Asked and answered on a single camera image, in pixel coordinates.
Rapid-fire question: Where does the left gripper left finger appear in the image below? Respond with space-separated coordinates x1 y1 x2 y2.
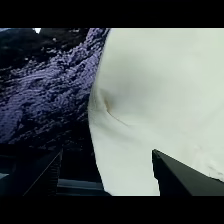
22 148 64 197

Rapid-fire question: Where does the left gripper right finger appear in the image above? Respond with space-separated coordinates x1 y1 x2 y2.
151 149 224 197

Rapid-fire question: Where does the white garment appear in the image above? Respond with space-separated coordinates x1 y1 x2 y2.
87 28 224 197

